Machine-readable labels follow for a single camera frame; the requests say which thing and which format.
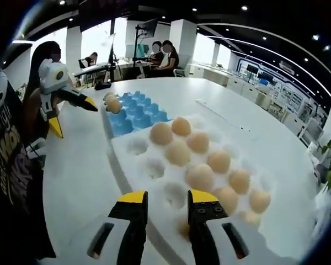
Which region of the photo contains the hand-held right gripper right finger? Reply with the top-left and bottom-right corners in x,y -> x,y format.
186,189 -> 263,265

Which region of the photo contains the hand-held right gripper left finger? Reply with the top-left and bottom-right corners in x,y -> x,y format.
85,189 -> 149,265

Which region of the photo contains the blue egg tray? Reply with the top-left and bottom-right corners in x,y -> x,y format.
103,90 -> 173,137

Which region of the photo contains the cluster of brown eggs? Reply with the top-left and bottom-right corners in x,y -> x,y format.
150,116 -> 271,226

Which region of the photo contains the white foam tray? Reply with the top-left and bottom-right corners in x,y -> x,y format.
109,114 -> 276,265

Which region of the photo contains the grey desk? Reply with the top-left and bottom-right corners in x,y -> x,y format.
73,62 -> 114,78

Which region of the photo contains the black floor stand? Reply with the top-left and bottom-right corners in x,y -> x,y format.
106,35 -> 118,83

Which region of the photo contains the white table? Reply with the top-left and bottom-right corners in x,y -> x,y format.
42,77 -> 321,265

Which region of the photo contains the white chest-worn device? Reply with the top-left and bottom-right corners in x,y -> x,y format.
0,70 -> 10,114

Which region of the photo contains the black printed t-shirt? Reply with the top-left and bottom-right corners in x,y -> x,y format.
0,79 -> 56,265

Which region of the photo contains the black hanging screen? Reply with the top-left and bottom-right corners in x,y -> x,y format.
79,0 -> 127,31

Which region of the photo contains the white office chair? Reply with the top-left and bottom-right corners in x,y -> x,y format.
173,67 -> 189,78

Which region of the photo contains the white table socket strip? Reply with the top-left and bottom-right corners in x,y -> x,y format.
195,98 -> 251,133

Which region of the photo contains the row of white cabinets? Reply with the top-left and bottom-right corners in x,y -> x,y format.
189,62 -> 330,146

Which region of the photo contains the ceiling air conditioner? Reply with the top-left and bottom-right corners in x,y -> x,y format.
279,61 -> 296,75

